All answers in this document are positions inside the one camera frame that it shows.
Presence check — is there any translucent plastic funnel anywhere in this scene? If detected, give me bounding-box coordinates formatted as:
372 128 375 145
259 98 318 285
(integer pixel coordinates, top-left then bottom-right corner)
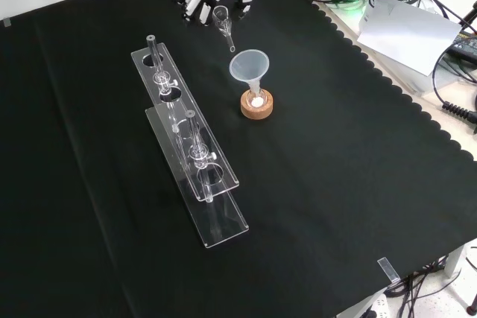
228 48 271 101

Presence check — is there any clear acrylic funnel stand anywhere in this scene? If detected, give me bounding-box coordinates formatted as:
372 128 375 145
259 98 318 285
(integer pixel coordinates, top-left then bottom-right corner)
130 34 250 249

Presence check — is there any small round-bottom glass flask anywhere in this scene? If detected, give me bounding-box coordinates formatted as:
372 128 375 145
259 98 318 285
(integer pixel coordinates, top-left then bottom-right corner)
247 86 269 109

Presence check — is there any pale board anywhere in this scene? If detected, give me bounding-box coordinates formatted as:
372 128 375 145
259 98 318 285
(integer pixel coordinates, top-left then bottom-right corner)
356 0 464 77

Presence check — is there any black cloth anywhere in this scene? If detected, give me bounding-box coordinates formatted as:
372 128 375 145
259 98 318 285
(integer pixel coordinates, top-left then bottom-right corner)
0 0 477 318

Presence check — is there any black power adapter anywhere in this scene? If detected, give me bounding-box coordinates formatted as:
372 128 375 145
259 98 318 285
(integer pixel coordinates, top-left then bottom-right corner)
446 31 477 60

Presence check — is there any white power strip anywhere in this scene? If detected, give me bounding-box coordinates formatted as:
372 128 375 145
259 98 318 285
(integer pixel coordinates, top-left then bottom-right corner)
356 293 391 318

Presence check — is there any cork ring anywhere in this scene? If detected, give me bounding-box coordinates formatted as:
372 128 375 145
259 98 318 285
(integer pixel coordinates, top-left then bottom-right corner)
239 90 274 121

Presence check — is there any black coiled cable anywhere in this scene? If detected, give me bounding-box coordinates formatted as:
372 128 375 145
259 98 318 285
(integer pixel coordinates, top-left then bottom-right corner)
431 45 477 125

